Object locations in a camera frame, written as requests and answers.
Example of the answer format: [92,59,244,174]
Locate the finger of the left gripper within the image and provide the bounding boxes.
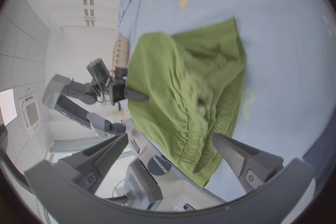
[124,87,150,102]

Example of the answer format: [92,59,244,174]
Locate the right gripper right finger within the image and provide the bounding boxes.
[211,132,285,196]

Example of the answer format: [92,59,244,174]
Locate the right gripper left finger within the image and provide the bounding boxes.
[56,133,129,193]

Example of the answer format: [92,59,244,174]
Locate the green shorts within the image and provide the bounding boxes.
[125,17,247,188]

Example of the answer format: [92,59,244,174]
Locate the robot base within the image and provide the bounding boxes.
[111,102,228,213]

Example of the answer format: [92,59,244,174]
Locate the round woven basket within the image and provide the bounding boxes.
[111,33,131,72]

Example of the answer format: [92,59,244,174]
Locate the white ceiling air vent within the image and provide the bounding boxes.
[19,95,44,135]

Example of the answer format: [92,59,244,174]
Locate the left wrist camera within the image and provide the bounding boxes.
[114,66,129,84]

